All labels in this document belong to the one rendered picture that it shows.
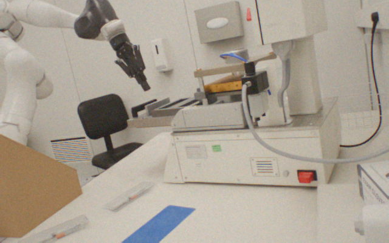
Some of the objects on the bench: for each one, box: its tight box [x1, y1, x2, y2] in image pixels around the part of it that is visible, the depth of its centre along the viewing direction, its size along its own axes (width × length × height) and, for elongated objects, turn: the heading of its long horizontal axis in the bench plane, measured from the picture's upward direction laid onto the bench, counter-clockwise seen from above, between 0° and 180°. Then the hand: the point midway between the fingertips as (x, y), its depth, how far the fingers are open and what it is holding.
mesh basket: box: [322, 83, 388, 130], centre depth 144 cm, size 22×26×13 cm
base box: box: [163, 101, 342, 187], centre depth 114 cm, size 54×38×17 cm
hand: (143, 82), depth 133 cm, fingers closed
